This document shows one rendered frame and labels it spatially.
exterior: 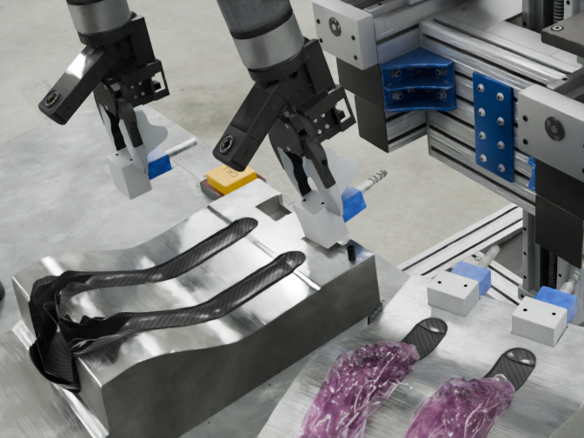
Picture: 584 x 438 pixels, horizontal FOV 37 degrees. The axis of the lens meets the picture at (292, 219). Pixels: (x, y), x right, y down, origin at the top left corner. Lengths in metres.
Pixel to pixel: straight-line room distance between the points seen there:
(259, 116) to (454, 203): 1.76
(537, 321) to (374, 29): 0.66
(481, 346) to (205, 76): 2.82
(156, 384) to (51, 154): 0.78
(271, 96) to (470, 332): 0.35
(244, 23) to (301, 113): 0.13
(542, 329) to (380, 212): 1.73
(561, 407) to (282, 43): 0.48
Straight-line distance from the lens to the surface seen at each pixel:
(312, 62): 1.04
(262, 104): 1.01
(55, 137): 1.74
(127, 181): 1.27
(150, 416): 1.02
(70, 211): 1.50
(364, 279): 1.11
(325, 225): 1.09
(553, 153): 1.21
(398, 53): 1.54
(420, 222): 2.65
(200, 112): 3.45
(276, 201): 1.25
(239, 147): 1.00
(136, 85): 1.22
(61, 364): 1.10
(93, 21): 1.17
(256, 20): 0.97
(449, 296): 1.05
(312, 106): 1.03
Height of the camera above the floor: 1.57
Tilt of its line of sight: 35 degrees down
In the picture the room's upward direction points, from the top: 11 degrees counter-clockwise
